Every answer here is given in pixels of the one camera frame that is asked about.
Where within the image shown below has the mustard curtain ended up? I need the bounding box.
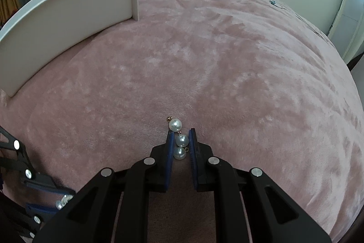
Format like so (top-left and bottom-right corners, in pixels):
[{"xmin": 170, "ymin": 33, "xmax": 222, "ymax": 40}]
[{"xmin": 0, "ymin": 0, "xmax": 22, "ymax": 25}]

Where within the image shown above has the white plastic storage box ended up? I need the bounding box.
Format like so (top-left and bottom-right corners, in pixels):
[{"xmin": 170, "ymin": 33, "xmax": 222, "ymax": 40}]
[{"xmin": 0, "ymin": 0, "xmax": 140, "ymax": 98}]

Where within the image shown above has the white charging cable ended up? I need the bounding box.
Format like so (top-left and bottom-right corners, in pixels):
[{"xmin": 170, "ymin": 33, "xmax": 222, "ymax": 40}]
[{"xmin": 254, "ymin": 0, "xmax": 330, "ymax": 38}]

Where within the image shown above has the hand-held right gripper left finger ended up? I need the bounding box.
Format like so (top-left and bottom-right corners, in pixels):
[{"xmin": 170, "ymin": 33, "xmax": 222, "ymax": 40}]
[{"xmin": 33, "ymin": 130, "xmax": 175, "ymax": 243}]

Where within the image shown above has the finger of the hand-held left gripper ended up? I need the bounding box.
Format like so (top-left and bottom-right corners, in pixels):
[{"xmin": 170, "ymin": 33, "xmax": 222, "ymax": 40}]
[
  {"xmin": 15, "ymin": 202, "xmax": 61, "ymax": 234},
  {"xmin": 0, "ymin": 126, "xmax": 77, "ymax": 197}
]

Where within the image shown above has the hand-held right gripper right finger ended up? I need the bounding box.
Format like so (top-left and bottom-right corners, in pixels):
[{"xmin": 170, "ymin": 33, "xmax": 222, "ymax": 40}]
[{"xmin": 188, "ymin": 128, "xmax": 333, "ymax": 243}]

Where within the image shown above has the pearl drop earring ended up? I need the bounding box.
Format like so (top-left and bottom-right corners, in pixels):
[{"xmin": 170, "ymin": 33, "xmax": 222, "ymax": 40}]
[
  {"xmin": 55, "ymin": 194, "xmax": 75, "ymax": 211},
  {"xmin": 166, "ymin": 116, "xmax": 190, "ymax": 161}
]

